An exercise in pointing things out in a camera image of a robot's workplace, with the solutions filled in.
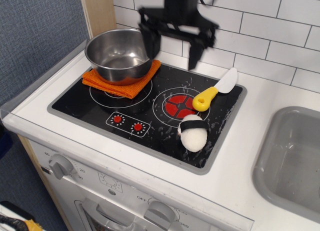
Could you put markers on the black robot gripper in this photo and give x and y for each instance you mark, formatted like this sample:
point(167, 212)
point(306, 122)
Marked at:
point(178, 19)

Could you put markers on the stainless steel pot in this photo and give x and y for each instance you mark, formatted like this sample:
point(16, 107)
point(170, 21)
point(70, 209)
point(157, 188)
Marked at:
point(119, 56)

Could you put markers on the black toy stovetop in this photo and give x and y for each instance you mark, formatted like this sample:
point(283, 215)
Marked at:
point(149, 122)

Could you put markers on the white plush sushi toy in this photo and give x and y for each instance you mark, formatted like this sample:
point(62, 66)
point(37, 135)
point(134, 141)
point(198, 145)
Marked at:
point(193, 132)

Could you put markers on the orange folded cloth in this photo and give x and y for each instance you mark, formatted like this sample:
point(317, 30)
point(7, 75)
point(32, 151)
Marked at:
point(91, 79)

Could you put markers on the grey left oven knob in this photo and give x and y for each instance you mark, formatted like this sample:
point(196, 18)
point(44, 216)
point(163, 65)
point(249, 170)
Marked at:
point(60, 166)

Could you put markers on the grey oven knob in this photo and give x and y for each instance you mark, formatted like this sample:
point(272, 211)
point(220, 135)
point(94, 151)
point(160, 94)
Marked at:
point(60, 166)
point(160, 215)

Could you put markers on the grey plastic sink basin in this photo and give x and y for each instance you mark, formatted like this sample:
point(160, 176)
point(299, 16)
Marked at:
point(287, 169)

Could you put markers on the grey right oven knob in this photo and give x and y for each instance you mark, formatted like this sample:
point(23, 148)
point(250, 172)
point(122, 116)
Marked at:
point(160, 215)

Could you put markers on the white toy oven front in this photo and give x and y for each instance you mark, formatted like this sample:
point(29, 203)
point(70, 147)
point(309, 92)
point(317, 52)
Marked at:
point(94, 201)

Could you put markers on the yellow cloth scrap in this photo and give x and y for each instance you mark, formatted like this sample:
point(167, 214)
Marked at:
point(32, 225)

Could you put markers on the yellow handled toy knife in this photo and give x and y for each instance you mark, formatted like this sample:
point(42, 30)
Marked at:
point(202, 101)

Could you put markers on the light wooden side post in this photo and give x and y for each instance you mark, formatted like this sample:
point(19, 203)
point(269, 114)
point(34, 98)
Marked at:
point(99, 16)

